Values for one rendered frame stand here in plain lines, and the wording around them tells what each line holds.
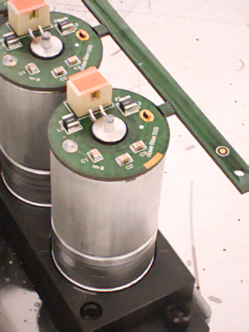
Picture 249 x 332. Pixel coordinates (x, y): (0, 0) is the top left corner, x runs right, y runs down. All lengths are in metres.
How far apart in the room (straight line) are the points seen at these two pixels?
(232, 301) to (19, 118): 0.08
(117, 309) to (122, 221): 0.03
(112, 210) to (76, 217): 0.01
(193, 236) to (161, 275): 0.04
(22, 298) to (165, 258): 0.04
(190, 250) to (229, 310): 0.02
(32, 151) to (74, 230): 0.02
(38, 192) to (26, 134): 0.02
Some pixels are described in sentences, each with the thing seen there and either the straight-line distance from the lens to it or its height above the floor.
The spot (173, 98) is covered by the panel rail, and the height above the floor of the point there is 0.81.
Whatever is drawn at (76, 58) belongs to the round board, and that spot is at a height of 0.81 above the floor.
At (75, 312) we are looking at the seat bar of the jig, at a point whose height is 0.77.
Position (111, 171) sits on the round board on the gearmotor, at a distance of 0.17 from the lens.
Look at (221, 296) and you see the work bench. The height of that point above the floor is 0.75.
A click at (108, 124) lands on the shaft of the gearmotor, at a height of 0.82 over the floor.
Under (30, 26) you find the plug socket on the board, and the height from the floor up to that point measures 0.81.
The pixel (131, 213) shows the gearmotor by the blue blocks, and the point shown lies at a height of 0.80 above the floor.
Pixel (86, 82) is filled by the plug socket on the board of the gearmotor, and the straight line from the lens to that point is 0.18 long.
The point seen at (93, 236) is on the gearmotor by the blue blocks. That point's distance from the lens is 0.19.
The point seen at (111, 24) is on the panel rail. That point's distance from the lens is 0.20.
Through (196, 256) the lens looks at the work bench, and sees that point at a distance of 0.24.
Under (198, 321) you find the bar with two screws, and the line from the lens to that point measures 0.21.
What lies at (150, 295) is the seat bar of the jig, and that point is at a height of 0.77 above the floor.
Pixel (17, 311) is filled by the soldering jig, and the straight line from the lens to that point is 0.22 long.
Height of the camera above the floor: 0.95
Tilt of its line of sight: 50 degrees down
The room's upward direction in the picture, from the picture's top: 4 degrees clockwise
